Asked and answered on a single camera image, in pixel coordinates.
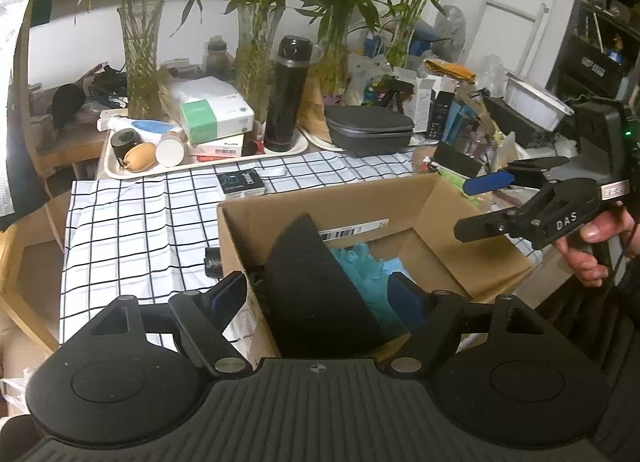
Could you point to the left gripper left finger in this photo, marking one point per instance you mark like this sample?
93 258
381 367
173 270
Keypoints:
202 317

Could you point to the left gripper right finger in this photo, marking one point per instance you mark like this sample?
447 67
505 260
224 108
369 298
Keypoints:
431 318

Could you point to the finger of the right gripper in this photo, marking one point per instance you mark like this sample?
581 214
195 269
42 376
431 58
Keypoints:
487 183
482 227

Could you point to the black bag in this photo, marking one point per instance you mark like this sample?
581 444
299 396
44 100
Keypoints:
213 263

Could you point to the teal fluffy cloth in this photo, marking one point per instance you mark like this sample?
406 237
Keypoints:
370 276

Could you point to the black foam sponge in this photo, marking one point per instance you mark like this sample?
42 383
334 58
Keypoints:
314 310

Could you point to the green wipes pack on plate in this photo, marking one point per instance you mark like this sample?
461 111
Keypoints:
457 181

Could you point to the cardboard box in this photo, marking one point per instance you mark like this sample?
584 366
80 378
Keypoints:
410 219

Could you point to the checkered tablecloth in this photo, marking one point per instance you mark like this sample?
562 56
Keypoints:
147 238

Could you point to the small black box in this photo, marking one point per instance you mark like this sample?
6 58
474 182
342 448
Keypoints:
241 184

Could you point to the grey zip case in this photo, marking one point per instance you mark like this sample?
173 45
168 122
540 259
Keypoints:
368 130

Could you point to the pink white flat box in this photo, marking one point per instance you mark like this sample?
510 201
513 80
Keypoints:
227 147

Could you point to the white round jar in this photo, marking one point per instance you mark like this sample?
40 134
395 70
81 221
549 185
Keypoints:
170 150

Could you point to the beige egg-shaped sponge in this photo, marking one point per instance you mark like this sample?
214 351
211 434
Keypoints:
140 157

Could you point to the black tape roll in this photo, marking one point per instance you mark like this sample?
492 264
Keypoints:
124 140

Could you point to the green white tissue box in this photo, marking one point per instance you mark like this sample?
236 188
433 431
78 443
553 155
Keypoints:
216 118

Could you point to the glass vase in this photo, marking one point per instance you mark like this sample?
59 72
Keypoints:
332 68
258 23
140 23

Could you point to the black thermos bottle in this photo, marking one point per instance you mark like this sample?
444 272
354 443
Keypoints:
289 78

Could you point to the left glass vase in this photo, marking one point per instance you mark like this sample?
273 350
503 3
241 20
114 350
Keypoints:
140 23

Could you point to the silver foil bag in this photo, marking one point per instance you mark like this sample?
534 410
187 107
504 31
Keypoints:
22 191

